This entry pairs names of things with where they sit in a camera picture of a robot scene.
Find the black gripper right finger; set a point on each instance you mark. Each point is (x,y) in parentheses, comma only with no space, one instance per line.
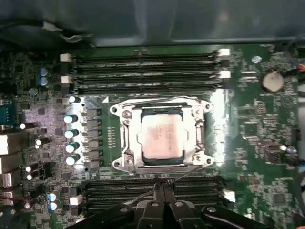
(183,217)

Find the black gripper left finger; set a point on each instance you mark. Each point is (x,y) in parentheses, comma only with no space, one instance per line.
(150,217)

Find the silver CPU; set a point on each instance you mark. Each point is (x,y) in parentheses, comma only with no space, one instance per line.
(162,138)

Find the CPU socket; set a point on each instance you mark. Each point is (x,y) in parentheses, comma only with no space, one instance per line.
(155,170)

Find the RAM slot black latches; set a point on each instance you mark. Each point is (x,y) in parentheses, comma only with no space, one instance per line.
(143,87)
(143,67)
(107,183)
(100,207)
(107,191)

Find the black capacitor silver top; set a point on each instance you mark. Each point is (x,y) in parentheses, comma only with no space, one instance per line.
(70,160)
(68,118)
(71,99)
(69,134)
(69,148)

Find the green motherboard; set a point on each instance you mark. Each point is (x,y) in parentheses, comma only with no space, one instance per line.
(262,133)

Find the silver coin cell battery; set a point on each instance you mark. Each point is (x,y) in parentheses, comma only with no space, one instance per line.
(272,81)

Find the blue capacitor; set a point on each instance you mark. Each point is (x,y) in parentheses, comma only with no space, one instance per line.
(43,72)
(43,81)

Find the blue port connector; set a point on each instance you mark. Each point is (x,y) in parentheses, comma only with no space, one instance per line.
(7,112)

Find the black open PC case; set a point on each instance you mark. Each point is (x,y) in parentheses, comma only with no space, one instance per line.
(166,19)

